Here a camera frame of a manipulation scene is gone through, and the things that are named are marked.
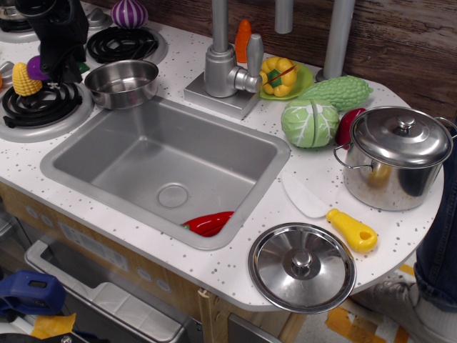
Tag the steel pot lid on pot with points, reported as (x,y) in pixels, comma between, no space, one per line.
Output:
(401,137)

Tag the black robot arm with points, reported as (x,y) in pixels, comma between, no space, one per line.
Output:
(62,29)

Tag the purple striped toy onion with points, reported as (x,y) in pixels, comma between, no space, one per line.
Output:
(129,14)

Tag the small steel pan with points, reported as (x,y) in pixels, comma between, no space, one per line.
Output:
(123,84)

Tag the grey pole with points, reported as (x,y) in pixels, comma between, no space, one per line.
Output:
(339,31)
(283,16)

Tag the yellow handled toy knife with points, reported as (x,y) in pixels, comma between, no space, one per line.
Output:
(360,237)

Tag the grey stove knob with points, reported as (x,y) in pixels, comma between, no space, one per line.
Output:
(6,69)
(98,20)

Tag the large steel pot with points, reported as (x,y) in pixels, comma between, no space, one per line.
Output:
(384,186)

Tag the stove burner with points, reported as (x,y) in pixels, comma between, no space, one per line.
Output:
(17,32)
(51,112)
(117,44)

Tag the grey toy faucet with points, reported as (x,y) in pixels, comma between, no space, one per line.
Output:
(224,86)

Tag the grey oven door handle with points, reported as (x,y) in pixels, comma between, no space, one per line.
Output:
(106,304)

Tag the white sneaker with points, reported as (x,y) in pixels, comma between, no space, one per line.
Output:
(427,314)

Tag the green toy bitter gourd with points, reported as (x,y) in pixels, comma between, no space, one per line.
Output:
(343,93)

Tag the green toy cabbage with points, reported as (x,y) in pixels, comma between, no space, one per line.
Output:
(309,123)

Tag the light green plastic plate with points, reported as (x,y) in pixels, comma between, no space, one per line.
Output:
(305,79)

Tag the grey toy sink basin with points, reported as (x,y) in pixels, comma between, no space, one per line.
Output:
(164,163)

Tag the front stove burner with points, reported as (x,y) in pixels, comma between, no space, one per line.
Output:
(51,112)

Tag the grey pole middle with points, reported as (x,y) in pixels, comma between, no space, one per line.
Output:
(283,16)

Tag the orange toy carrot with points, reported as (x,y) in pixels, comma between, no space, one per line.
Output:
(241,41)

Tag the grey stove knob left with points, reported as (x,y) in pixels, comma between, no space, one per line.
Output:
(6,69)

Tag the loose steel lid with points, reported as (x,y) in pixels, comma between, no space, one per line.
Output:
(302,268)

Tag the grey stove knob rear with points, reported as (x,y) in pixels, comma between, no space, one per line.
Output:
(98,20)

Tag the purple toy eggplant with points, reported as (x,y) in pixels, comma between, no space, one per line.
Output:
(34,70)

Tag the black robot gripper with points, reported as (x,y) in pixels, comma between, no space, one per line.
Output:
(62,29)

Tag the red toy chili pepper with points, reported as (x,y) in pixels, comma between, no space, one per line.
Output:
(208,225)

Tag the yellow toy bell pepper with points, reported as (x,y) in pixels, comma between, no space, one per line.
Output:
(279,76)

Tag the grey pole right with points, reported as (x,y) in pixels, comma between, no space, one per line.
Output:
(339,31)

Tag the back left stove burner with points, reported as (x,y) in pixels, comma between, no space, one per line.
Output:
(17,32)

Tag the back right stove burner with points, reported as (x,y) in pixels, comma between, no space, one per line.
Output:
(117,44)

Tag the yellow toy corn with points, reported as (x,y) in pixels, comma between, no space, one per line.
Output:
(22,83)

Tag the person leg in jeans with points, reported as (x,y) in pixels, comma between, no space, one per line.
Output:
(435,266)

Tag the steel pot on back burner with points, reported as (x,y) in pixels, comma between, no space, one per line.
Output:
(9,11)

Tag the blue clamp handle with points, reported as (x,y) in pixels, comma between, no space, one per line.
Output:
(30,292)

